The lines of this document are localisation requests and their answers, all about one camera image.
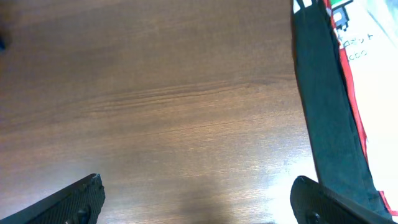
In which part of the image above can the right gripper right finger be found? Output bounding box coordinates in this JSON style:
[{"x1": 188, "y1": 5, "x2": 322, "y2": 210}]
[{"x1": 290, "y1": 175, "x2": 394, "y2": 224}]

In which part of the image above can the dark grey garment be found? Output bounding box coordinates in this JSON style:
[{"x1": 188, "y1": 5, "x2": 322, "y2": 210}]
[{"x1": 292, "y1": 0, "x2": 392, "y2": 220}]

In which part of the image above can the white and red shirt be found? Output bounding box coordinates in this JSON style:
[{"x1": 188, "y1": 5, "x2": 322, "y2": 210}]
[{"x1": 327, "y1": 0, "x2": 397, "y2": 219}]

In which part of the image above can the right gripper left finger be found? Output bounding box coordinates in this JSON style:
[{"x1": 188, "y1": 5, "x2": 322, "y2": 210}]
[{"x1": 1, "y1": 174, "x2": 105, "y2": 224}]

